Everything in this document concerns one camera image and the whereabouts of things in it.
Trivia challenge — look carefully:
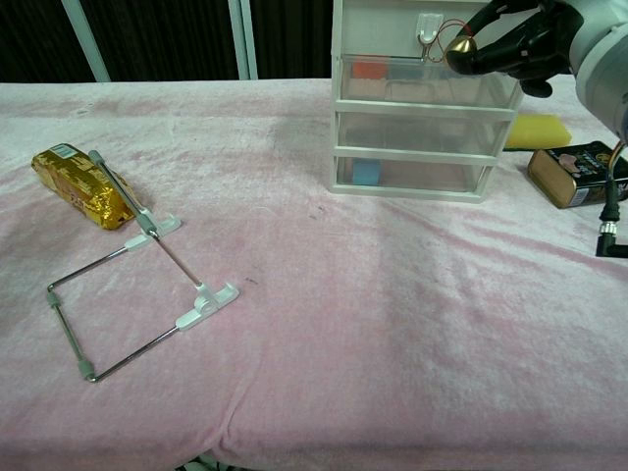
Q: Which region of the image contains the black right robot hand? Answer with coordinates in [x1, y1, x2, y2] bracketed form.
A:
[445, 0, 578, 98]

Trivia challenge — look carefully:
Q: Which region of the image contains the clear plastic adhesive hook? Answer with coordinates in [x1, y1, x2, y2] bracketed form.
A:
[416, 14, 442, 48]

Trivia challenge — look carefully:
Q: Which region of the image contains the white plastic drawer cabinet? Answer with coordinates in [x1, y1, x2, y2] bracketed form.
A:
[330, 0, 523, 204]

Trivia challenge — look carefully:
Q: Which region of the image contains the orange block in drawer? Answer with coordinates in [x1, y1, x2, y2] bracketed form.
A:
[351, 62, 388, 81]

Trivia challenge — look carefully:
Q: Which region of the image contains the blue block in drawer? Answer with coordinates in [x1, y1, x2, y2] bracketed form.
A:
[351, 159, 382, 186]

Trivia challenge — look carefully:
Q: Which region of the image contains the yellow sponge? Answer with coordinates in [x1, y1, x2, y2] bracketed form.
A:
[503, 114, 573, 150]

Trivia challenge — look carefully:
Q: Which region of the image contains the gold and black tin can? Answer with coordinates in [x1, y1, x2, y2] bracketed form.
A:
[528, 140, 628, 210]

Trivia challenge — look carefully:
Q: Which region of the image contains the pink velvet tablecloth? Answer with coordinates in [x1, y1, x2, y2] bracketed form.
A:
[0, 76, 628, 471]

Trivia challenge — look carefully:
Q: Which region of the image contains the gold foil snack package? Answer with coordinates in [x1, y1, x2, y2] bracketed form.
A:
[30, 142, 144, 232]

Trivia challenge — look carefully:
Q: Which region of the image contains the black arm cable with connector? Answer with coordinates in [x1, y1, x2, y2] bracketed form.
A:
[594, 139, 628, 258]

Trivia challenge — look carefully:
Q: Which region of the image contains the white metal frame post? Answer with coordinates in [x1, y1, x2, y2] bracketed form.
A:
[61, 0, 112, 82]
[229, 0, 259, 81]

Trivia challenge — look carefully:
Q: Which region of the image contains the metal wire folding stand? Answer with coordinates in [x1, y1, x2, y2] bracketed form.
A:
[46, 149, 241, 383]

